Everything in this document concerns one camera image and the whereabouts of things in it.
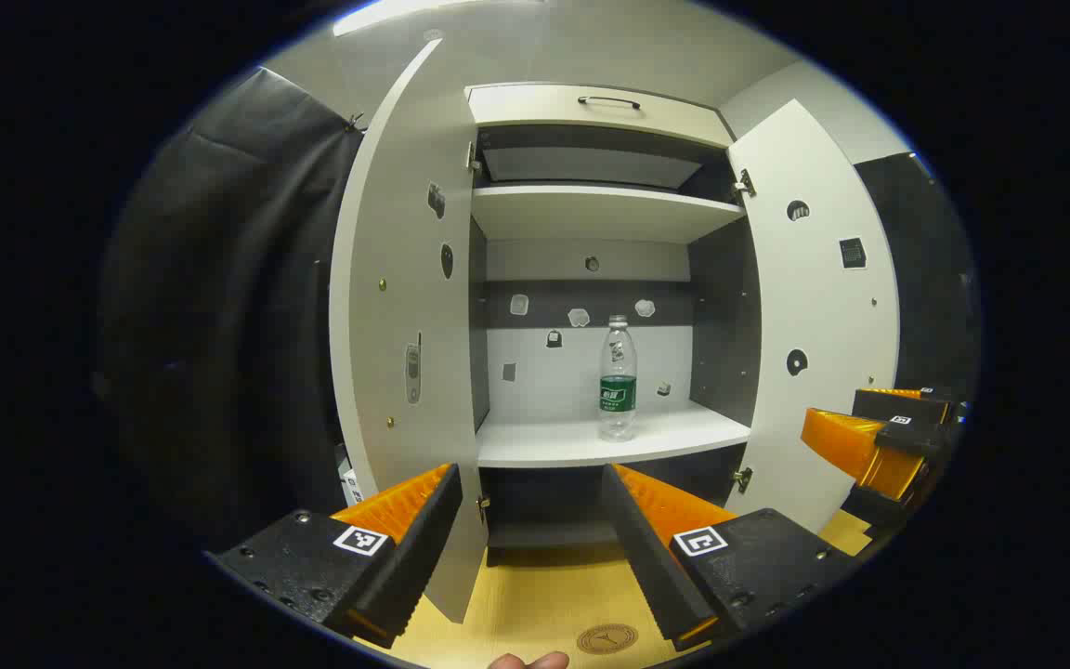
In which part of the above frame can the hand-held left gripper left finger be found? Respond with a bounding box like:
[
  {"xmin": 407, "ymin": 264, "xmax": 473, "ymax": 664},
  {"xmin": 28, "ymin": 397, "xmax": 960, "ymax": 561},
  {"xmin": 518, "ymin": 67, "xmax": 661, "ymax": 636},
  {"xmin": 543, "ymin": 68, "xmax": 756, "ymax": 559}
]
[{"xmin": 205, "ymin": 462, "xmax": 463, "ymax": 649}]

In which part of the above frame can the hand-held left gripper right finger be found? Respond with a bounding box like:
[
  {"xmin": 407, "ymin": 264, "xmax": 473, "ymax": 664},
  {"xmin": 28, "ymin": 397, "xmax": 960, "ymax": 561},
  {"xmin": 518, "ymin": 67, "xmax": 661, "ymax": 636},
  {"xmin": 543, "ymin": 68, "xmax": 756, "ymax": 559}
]
[{"xmin": 600, "ymin": 462, "xmax": 861, "ymax": 653}]

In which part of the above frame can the white cabinet door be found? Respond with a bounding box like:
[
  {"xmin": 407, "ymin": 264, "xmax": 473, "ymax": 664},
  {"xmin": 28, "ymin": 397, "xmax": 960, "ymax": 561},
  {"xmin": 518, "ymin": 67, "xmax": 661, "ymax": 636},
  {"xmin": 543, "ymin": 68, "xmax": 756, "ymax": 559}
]
[
  {"xmin": 329, "ymin": 37, "xmax": 489, "ymax": 625},
  {"xmin": 725, "ymin": 98, "xmax": 900, "ymax": 535}
]

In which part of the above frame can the clear plastic bottle green label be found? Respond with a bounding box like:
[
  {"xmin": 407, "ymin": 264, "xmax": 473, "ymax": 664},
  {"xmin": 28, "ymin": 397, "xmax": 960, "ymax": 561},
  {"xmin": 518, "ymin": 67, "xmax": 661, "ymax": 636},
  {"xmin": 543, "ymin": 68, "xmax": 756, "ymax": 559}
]
[{"xmin": 599, "ymin": 315, "xmax": 639, "ymax": 441}]

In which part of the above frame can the white cabinet drawer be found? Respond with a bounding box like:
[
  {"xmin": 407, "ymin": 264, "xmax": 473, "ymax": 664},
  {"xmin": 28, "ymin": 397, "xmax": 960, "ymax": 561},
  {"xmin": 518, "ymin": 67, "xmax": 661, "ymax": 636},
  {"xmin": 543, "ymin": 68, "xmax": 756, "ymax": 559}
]
[{"xmin": 465, "ymin": 82, "xmax": 733, "ymax": 150}]

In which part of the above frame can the black backdrop cloth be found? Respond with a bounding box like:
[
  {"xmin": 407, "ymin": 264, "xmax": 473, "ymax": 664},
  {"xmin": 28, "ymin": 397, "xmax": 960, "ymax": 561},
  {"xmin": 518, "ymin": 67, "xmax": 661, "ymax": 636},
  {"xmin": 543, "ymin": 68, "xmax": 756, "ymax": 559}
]
[{"xmin": 98, "ymin": 65, "xmax": 977, "ymax": 549}]

